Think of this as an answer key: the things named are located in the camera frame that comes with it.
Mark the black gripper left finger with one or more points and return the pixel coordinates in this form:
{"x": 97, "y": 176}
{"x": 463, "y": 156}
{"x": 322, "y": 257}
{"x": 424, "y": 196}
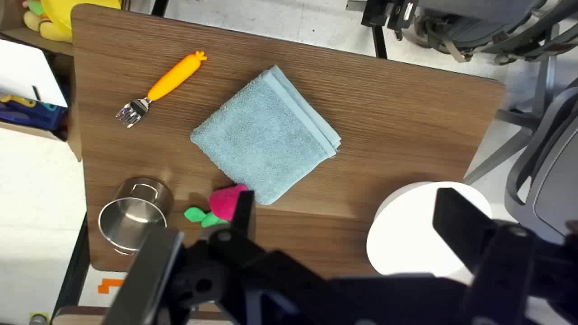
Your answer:
{"x": 151, "y": 272}

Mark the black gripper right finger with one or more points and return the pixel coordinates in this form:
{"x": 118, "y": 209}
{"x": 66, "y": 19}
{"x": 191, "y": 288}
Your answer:
{"x": 499, "y": 265}

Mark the white bowl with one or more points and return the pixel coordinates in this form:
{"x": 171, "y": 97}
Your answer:
{"x": 404, "y": 229}

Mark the black desk leg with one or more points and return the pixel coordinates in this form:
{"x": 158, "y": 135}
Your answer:
{"x": 380, "y": 43}

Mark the small stainless steel pot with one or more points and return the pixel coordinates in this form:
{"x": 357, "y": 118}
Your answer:
{"x": 129, "y": 220}

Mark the pink toy radish green leaves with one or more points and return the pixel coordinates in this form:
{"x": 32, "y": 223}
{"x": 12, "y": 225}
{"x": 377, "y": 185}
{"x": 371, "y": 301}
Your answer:
{"x": 225, "y": 203}

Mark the grey office chair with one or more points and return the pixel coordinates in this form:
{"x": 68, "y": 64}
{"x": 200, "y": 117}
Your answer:
{"x": 552, "y": 174}

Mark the light blue folded towel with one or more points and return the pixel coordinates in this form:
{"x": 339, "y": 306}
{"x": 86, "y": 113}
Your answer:
{"x": 265, "y": 138}

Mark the blue box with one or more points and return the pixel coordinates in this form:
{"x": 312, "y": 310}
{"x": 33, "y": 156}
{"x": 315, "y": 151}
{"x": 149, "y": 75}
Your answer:
{"x": 30, "y": 113}

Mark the white paper sheet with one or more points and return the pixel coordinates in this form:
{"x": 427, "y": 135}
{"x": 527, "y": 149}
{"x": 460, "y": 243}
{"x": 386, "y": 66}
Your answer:
{"x": 24, "y": 70}

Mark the yellow plush toy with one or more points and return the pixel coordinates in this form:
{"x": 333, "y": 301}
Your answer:
{"x": 61, "y": 16}

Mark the black desk frame bar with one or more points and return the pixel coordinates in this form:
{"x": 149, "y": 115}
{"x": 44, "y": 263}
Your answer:
{"x": 73, "y": 272}

